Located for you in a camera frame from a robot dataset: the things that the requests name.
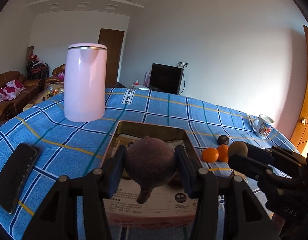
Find black smartphone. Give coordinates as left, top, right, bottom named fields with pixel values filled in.
left=0, top=143, right=42, bottom=215

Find blue plaid tablecloth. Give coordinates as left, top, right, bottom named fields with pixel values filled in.
left=0, top=87, right=303, bottom=240

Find stacked dark chairs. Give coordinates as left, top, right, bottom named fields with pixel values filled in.
left=26, top=60, right=49, bottom=81

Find cardboard box tray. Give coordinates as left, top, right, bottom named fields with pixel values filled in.
left=101, top=120, right=203, bottom=228

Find light wooden door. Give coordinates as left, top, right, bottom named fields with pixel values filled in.
left=289, top=25, right=308, bottom=153

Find dark red pomegranate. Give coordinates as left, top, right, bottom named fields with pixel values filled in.
left=125, top=136, right=177, bottom=204

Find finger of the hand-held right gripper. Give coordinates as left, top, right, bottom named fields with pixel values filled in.
left=245, top=143, right=275, bottom=166
left=228, top=154, right=273, bottom=181

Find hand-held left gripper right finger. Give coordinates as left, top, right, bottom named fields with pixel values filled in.
left=174, top=145, right=282, bottom=240

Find white printed mug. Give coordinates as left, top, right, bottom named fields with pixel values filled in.
left=251, top=114, right=275, bottom=140

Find dark brown door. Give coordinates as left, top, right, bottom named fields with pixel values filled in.
left=98, top=28, right=125, bottom=87

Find brown leather sofa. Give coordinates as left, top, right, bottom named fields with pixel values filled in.
left=0, top=70, right=44, bottom=123

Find white television stand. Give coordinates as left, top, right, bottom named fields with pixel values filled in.
left=128, top=83, right=150, bottom=91

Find brown leather armchair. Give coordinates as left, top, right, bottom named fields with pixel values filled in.
left=45, top=64, right=67, bottom=88

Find brown kiwi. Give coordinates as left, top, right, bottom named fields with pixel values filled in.
left=227, top=141, right=248, bottom=159

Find black television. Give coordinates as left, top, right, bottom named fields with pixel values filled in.
left=148, top=63, right=183, bottom=96

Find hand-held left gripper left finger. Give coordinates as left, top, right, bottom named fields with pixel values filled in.
left=22, top=145, right=128, bottom=240

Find wooden coffee table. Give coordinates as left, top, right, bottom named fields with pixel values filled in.
left=23, top=85, right=66, bottom=111

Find orange tangerine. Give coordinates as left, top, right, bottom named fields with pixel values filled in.
left=202, top=148, right=220, bottom=163
left=216, top=144, right=230, bottom=162

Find pink electric kettle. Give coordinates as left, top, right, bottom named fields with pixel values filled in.
left=64, top=43, right=107, bottom=123

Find pink floral cushion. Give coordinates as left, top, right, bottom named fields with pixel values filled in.
left=0, top=80, right=26, bottom=105

